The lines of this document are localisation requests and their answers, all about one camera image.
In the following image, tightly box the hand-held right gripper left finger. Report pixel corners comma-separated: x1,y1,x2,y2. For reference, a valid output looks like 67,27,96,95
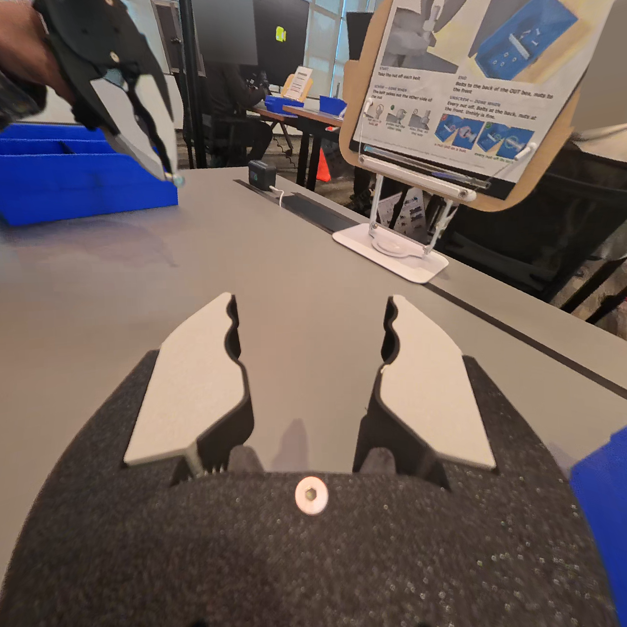
122,292,255,479

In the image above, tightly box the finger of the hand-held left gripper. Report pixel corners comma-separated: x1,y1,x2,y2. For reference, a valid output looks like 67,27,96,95
89,78,169,183
127,72,179,183

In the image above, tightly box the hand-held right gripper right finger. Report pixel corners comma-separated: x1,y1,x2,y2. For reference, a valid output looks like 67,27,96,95
353,295,497,483

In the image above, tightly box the blue plastic bin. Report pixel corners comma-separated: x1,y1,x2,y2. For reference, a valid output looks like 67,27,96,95
569,425,627,627
0,123,178,227

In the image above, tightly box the person's left hand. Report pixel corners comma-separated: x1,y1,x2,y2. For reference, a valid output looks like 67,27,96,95
0,4,74,106

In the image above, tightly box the black metal pole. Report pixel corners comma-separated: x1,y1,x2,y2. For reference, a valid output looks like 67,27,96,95
179,0,209,170

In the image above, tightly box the grey panel on stand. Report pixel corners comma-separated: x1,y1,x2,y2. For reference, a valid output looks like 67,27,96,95
151,0,184,75

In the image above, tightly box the black power station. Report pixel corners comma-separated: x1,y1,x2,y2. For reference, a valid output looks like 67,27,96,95
247,160,277,192

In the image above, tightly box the small document stand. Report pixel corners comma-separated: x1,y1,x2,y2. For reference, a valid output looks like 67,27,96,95
281,66,314,101

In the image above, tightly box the instruction sheet on stand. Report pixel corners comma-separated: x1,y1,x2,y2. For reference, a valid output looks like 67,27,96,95
331,0,615,284

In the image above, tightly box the black computer monitor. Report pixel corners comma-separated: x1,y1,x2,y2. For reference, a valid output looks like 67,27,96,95
191,0,310,86

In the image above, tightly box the wooden office desk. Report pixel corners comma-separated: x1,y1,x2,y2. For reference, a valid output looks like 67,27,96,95
255,103,353,192

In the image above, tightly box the black fabric bag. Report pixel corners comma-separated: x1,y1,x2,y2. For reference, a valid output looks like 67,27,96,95
430,138,627,315

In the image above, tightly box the black monitor back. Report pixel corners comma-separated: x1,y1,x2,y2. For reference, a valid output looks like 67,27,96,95
346,12,375,62

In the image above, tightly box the printed instruction sheet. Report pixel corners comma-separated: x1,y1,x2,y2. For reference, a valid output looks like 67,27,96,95
359,0,615,184

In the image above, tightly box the black table cable strip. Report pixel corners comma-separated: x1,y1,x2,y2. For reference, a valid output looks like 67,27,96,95
234,179,373,235

